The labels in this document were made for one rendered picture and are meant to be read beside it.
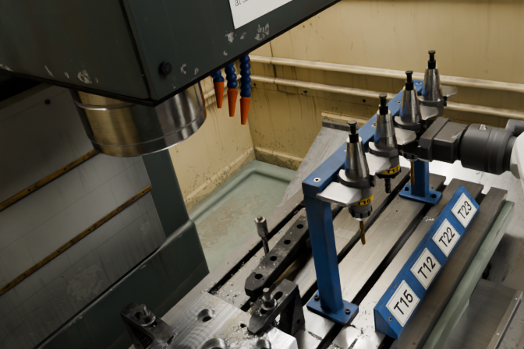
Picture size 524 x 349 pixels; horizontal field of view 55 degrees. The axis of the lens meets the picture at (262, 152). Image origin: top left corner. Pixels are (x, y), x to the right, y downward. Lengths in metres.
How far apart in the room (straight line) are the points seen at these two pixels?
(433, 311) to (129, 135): 0.73
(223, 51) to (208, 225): 1.50
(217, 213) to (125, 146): 1.38
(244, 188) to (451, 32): 1.03
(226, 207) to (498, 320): 1.09
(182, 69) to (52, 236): 0.79
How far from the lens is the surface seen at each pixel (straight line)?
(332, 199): 0.87
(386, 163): 0.95
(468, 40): 1.52
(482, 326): 1.31
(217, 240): 1.86
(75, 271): 1.26
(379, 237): 1.27
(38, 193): 1.13
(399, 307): 1.06
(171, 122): 0.61
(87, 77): 0.49
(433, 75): 1.14
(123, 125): 0.61
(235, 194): 2.07
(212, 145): 2.00
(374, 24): 1.62
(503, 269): 1.48
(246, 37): 0.50
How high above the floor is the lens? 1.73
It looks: 30 degrees down
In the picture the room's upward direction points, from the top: 11 degrees counter-clockwise
